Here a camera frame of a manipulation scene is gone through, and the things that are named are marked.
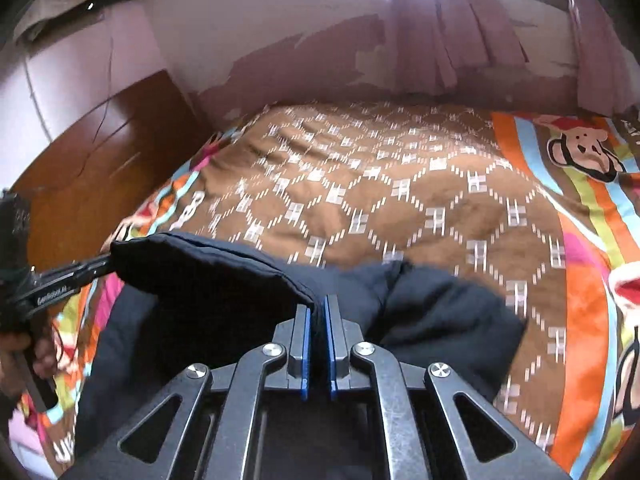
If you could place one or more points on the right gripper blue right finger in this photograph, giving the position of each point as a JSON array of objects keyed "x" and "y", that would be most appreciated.
[{"x": 426, "y": 422}]

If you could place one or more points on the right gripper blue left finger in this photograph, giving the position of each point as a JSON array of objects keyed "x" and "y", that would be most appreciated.
[{"x": 208, "y": 424}]

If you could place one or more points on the dark navy padded coat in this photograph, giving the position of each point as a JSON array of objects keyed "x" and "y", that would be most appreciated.
[{"x": 187, "y": 299}]

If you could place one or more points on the person's left hand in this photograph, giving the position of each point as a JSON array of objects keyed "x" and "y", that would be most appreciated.
[{"x": 44, "y": 363}]

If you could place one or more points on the brown wooden headboard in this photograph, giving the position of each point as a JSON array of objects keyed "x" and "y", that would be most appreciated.
[{"x": 102, "y": 168}]

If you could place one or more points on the right pink curtain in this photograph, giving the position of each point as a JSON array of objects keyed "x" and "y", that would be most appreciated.
[{"x": 604, "y": 84}]

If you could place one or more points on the pink curtain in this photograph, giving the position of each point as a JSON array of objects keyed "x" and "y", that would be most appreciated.
[
  {"x": 430, "y": 42},
  {"x": 604, "y": 84}
]

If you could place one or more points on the left pink curtain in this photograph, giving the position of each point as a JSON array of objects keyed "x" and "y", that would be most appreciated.
[{"x": 430, "y": 42}]

